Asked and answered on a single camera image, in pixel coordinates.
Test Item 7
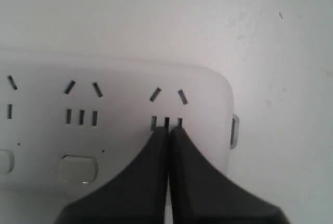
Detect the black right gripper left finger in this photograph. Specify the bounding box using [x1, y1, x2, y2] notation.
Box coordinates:
[56, 127, 168, 224]

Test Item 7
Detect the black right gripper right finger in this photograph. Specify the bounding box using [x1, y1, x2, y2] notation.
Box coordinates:
[169, 127, 289, 223]

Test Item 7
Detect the white five-outlet power strip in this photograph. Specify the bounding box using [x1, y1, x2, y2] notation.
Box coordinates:
[0, 49, 240, 224]

